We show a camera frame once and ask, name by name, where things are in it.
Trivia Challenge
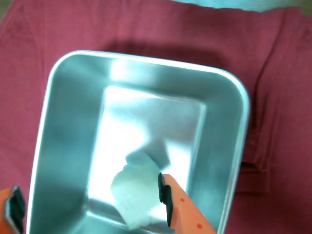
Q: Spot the rectangular metal tray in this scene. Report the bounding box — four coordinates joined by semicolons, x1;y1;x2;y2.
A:
25;49;251;234

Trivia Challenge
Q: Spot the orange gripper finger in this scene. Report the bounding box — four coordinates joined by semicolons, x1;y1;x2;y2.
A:
157;172;217;234
0;185;27;234

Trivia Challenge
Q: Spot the dark red cloth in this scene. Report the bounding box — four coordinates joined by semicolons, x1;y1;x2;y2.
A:
0;0;312;234

